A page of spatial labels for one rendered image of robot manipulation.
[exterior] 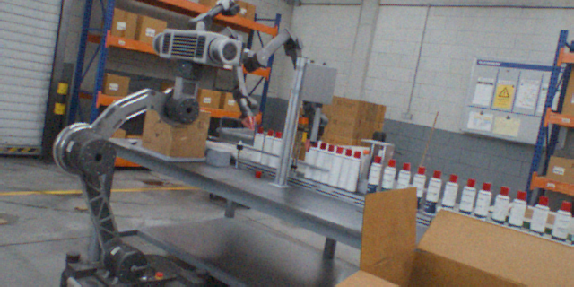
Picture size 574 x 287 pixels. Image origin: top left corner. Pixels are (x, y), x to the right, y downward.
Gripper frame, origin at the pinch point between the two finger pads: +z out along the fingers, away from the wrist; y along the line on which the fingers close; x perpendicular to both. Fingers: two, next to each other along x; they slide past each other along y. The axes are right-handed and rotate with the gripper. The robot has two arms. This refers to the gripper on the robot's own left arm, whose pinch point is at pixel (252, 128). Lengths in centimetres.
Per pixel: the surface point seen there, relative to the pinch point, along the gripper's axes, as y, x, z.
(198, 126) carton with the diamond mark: -25.8, 15.6, -8.4
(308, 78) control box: -16, -56, 5
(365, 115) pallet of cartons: 338, 77, -89
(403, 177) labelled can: -1, -71, 68
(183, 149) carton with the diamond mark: -33.6, 24.8, 1.3
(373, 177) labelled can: -1, -58, 61
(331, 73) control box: -6, -64, 6
